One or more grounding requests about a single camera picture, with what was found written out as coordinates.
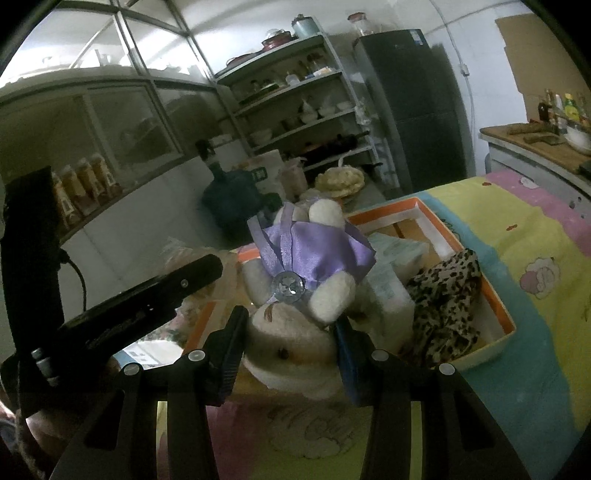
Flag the amber bottles on ledge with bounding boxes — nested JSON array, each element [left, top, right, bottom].
[[51, 153, 123, 231]]

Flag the colourful cartoon play mat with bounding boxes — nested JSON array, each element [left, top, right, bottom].
[[159, 172, 590, 479]]

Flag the straw woven hat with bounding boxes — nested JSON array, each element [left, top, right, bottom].
[[315, 165, 365, 198]]

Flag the dark grey refrigerator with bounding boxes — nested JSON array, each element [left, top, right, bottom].
[[353, 29, 467, 194]]

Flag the green-white tissue pack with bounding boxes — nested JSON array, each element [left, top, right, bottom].
[[356, 232, 429, 354]]

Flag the light blue enamel pot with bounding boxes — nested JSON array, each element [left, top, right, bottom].
[[291, 14, 321, 38]]

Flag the leopard print cloth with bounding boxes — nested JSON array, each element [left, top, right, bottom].
[[407, 249, 482, 369]]

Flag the white bunny plush purple dress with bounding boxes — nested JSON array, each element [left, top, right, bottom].
[[242, 198, 376, 400]]

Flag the glass jar on refrigerator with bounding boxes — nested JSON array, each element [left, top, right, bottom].
[[348, 12, 375, 37]]

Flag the orange-rimmed cardboard box tray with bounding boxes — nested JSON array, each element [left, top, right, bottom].
[[181, 196, 517, 375]]

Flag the condiment bottles group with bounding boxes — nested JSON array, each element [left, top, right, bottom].
[[537, 89, 590, 135]]

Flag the dark green water jug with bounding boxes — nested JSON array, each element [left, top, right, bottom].
[[195, 140, 264, 245]]

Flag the cardboard sheets on wall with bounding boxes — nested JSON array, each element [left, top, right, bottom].
[[496, 14, 590, 119]]

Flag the white bowl on counter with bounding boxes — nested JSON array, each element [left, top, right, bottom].
[[565, 126, 591, 156]]

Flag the red lidded pot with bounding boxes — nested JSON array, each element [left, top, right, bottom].
[[262, 29, 294, 51]]

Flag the floral gift box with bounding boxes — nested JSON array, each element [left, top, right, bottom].
[[114, 323, 187, 370]]

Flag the metal kitchen shelf rack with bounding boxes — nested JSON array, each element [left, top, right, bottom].
[[214, 32, 383, 182]]

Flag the kitchen counter with wooden top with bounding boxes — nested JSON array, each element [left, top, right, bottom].
[[480, 124, 590, 222]]

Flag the beige plush bear toy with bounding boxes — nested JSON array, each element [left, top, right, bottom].
[[162, 237, 238, 303]]

